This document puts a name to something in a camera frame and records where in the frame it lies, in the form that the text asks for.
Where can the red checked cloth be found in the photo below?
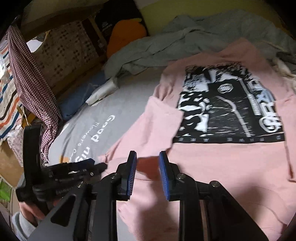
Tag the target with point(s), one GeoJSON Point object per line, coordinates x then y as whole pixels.
{"type": "Point", "coordinates": [34, 88]}

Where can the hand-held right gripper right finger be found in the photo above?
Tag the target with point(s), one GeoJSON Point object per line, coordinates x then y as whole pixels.
{"type": "Point", "coordinates": [163, 176]}

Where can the person's left hand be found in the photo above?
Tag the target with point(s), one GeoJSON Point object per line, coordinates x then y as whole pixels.
{"type": "Point", "coordinates": [32, 210]}

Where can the blue pillow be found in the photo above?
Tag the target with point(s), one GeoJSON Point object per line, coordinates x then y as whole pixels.
{"type": "Point", "coordinates": [74, 104]}

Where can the patterned curtain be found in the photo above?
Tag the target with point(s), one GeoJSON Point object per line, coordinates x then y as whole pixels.
{"type": "Point", "coordinates": [67, 53]}

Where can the orange carrot plush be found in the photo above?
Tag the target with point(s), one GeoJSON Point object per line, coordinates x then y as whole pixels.
{"type": "Point", "coordinates": [124, 34]}

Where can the striped cloth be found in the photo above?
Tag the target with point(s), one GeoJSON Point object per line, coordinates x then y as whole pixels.
{"type": "Point", "coordinates": [9, 99]}

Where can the green bag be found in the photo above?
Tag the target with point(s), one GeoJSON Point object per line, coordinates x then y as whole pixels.
{"type": "Point", "coordinates": [4, 192]}

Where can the small white cloth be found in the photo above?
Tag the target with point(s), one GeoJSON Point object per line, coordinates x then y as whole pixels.
{"type": "Point", "coordinates": [101, 92]}

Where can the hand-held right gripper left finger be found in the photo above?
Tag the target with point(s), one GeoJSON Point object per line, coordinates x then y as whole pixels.
{"type": "Point", "coordinates": [131, 176]}

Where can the pink printed sweatshirt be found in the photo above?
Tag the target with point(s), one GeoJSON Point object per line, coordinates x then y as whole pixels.
{"type": "Point", "coordinates": [208, 173]}

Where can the folded grey garment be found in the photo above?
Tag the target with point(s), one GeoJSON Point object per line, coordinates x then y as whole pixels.
{"type": "Point", "coordinates": [289, 58]}

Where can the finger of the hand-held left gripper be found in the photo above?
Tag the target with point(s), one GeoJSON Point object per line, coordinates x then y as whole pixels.
{"type": "Point", "coordinates": [92, 169]}

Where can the grey duvet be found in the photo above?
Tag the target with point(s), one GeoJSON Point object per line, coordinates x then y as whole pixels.
{"type": "Point", "coordinates": [208, 30]}

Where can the person's left forearm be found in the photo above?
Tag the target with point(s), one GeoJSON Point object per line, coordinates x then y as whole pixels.
{"type": "Point", "coordinates": [22, 226]}

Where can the cardboard box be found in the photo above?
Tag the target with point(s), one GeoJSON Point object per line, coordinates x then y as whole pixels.
{"type": "Point", "coordinates": [9, 162]}

